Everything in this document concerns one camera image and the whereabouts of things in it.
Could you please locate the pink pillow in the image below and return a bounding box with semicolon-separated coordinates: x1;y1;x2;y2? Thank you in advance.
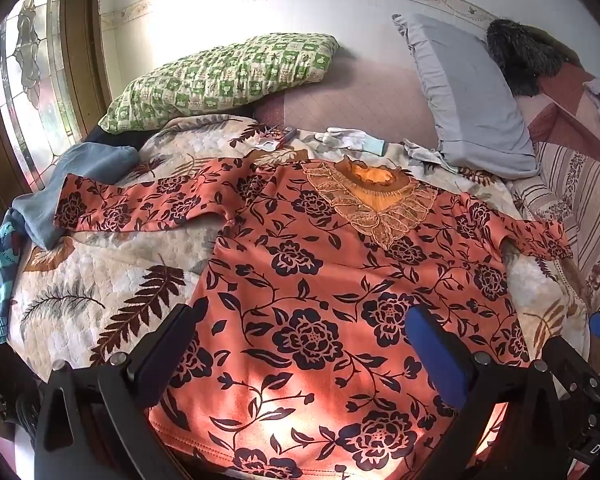
252;50;446;148

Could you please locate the orange floral shirt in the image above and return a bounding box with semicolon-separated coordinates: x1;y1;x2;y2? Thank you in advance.
54;156;573;480

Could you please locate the leaf-print fleece blanket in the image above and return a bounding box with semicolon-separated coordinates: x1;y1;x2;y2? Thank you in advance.
5;114;596;396

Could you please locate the dark furry garment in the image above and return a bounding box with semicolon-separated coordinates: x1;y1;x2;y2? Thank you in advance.
486;19;563;98

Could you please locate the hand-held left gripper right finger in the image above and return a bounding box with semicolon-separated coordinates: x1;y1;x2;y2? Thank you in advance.
409;305;573;480

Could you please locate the stained glass window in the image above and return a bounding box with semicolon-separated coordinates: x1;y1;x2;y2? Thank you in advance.
0;0;81;193

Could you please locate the pink maroon quilt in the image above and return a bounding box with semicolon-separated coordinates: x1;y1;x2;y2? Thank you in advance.
512;35;600;173

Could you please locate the blue-grey garment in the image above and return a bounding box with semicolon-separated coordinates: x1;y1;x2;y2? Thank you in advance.
11;142;141;251

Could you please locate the green patterned pillow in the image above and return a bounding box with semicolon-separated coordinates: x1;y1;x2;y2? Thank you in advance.
98;33;340;135

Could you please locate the teal plaid garment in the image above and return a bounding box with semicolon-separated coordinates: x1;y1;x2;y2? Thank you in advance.
0;208;31;345

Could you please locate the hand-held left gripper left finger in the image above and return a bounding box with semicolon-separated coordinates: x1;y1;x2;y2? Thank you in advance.
34;304;211;480

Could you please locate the grey pillow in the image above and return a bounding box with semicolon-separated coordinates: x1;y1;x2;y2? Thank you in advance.
391;12;540;179

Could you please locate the striped floral blanket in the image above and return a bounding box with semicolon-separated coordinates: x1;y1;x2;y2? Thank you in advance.
510;141;600;361

